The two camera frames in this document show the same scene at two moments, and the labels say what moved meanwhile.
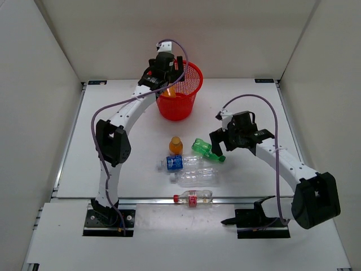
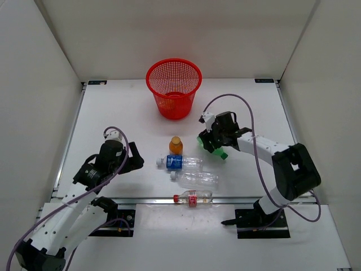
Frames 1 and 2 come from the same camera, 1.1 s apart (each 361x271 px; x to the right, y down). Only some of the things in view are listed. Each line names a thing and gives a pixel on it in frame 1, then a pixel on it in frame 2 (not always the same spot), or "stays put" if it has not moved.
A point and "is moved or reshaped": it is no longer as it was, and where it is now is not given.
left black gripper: [177, 73] -> [135, 162]
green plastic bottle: [200, 145] is moved or reshaped
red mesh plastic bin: [181, 108] stays put
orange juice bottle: [176, 146] stays put
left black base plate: [124, 226] stays put
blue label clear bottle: [175, 162] stays put
